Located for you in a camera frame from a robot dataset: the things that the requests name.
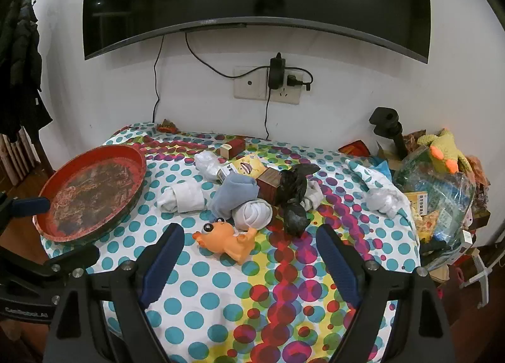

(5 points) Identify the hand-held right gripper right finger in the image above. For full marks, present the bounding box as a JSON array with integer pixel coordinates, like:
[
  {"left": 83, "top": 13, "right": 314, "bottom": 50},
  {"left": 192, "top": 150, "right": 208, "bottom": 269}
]
[{"left": 316, "top": 224, "right": 460, "bottom": 363}]

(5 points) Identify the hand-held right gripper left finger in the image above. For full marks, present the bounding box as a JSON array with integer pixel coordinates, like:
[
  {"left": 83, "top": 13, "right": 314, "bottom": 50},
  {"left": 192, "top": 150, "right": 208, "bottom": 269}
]
[{"left": 45, "top": 224, "right": 185, "bottom": 363}]

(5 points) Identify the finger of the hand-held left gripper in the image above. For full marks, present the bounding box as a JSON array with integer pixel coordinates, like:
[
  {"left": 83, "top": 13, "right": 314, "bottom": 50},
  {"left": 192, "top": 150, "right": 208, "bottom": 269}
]
[
  {"left": 0, "top": 194, "right": 50, "bottom": 222},
  {"left": 0, "top": 245, "right": 100, "bottom": 288}
]

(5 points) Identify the small black plastic bag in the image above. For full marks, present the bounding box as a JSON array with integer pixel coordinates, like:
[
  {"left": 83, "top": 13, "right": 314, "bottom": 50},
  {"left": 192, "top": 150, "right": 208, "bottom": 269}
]
[{"left": 282, "top": 201, "right": 310, "bottom": 235}]

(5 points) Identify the red round tray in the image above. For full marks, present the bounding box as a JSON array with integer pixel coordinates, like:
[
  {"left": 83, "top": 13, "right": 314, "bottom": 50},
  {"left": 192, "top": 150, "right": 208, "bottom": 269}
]
[{"left": 33, "top": 145, "right": 147, "bottom": 244}]

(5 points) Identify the orange toy dog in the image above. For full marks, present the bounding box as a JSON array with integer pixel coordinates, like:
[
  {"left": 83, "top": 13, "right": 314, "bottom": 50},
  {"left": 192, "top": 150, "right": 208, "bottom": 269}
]
[{"left": 193, "top": 218, "right": 258, "bottom": 266}]

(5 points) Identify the white sock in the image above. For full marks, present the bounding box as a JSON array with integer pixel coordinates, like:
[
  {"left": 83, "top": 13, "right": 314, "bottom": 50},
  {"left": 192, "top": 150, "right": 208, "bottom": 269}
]
[
  {"left": 157, "top": 182, "right": 206, "bottom": 214},
  {"left": 306, "top": 179, "right": 323, "bottom": 209}
]

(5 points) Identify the large black plastic bag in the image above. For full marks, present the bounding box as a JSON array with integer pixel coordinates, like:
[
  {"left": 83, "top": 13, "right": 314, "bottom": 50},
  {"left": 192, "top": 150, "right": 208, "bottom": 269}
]
[{"left": 276, "top": 163, "right": 321, "bottom": 206}]

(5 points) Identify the white sock ball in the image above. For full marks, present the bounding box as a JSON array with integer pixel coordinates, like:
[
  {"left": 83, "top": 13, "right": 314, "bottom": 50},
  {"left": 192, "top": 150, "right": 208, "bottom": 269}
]
[{"left": 233, "top": 198, "right": 273, "bottom": 229}]

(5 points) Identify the blue-grey sock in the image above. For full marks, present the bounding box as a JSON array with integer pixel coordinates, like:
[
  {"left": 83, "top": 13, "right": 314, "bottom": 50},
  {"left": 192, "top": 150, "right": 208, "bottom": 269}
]
[{"left": 209, "top": 173, "right": 261, "bottom": 219}]

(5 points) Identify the brown cardboard box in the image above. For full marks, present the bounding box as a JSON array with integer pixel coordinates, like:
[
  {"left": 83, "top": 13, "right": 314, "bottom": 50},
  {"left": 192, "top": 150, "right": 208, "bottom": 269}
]
[{"left": 256, "top": 169, "right": 282, "bottom": 203}]

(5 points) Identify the yellow cardboard box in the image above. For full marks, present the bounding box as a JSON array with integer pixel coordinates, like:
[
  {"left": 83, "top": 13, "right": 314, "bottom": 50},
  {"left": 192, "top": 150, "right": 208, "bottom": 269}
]
[{"left": 219, "top": 154, "right": 266, "bottom": 184}]

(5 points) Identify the wooden slatted furniture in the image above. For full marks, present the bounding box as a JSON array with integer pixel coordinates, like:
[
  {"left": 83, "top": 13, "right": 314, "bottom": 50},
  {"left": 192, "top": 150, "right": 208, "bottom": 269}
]
[{"left": 0, "top": 126, "right": 56, "bottom": 190}]

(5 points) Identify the knotted clear plastic bag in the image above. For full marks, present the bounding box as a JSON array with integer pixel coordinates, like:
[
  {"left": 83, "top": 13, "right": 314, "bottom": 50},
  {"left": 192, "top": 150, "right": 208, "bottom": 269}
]
[{"left": 365, "top": 188, "right": 407, "bottom": 218}]

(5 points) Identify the polka dot tablecloth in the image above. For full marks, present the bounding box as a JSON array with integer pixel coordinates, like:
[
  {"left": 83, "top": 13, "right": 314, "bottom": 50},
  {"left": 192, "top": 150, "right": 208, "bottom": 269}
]
[{"left": 41, "top": 122, "right": 421, "bottom": 363}]

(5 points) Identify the yellow printed box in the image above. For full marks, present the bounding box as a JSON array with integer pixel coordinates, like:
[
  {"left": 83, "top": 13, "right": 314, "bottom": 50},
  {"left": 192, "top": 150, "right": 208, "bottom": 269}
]
[{"left": 406, "top": 191, "right": 431, "bottom": 217}]

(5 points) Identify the red packet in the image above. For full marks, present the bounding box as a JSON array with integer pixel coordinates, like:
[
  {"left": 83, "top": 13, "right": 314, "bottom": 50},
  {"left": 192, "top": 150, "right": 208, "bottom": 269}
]
[{"left": 338, "top": 141, "right": 369, "bottom": 157}]

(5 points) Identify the open cardboard box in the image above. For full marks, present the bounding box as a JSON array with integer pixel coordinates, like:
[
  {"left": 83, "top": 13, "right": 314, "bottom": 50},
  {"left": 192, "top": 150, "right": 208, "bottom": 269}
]
[{"left": 375, "top": 140, "right": 403, "bottom": 170}]

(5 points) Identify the clear bag of green items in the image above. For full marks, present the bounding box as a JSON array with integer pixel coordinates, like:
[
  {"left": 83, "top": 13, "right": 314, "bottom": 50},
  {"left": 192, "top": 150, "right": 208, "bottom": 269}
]
[{"left": 392, "top": 146, "right": 480, "bottom": 245}]

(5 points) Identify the black coat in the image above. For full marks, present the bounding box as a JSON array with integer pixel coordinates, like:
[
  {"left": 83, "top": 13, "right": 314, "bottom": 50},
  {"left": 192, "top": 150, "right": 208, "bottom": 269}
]
[{"left": 0, "top": 0, "right": 54, "bottom": 138}]

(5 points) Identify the white metal stand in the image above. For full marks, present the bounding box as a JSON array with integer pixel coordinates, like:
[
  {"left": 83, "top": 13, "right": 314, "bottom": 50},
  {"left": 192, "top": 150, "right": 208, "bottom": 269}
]
[{"left": 460, "top": 245, "right": 505, "bottom": 308}]

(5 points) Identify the brown foil wrapper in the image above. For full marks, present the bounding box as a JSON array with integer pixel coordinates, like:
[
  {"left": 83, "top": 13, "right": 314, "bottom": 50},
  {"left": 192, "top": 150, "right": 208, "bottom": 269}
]
[{"left": 402, "top": 131, "right": 429, "bottom": 150}]

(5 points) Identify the black clamp stand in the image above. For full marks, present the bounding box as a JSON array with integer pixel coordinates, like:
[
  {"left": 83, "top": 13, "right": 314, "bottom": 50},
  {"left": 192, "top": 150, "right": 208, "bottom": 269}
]
[{"left": 369, "top": 107, "right": 409, "bottom": 160}]

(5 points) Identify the yellow plush toy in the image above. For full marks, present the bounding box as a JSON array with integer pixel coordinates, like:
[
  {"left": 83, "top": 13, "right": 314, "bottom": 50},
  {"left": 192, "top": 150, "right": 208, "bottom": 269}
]
[{"left": 417, "top": 128, "right": 468, "bottom": 174}]

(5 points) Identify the black plug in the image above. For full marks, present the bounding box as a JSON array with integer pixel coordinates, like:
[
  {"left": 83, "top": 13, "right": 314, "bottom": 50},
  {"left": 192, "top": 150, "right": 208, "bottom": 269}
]
[{"left": 286, "top": 75, "right": 312, "bottom": 92}]

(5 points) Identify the black power adapter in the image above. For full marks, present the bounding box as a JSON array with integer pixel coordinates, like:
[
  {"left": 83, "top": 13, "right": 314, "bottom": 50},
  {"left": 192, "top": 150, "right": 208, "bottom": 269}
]
[{"left": 268, "top": 53, "right": 288, "bottom": 90}]

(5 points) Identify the black adapter cable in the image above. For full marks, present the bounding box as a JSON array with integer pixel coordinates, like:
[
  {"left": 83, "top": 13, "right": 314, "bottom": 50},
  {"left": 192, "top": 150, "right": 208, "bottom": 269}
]
[{"left": 264, "top": 88, "right": 272, "bottom": 139}]

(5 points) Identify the thin black television cable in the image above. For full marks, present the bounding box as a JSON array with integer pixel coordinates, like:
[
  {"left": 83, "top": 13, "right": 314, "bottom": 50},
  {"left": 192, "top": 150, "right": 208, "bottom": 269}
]
[{"left": 153, "top": 33, "right": 164, "bottom": 124}]

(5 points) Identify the wall socket with round port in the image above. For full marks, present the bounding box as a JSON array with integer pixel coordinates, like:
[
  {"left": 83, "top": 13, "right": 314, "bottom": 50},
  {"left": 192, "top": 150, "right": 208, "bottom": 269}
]
[{"left": 234, "top": 66, "right": 270, "bottom": 100}]

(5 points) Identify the black plug cable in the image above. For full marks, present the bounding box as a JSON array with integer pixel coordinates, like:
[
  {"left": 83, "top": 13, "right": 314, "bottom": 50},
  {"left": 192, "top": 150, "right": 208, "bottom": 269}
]
[{"left": 185, "top": 29, "right": 314, "bottom": 83}]

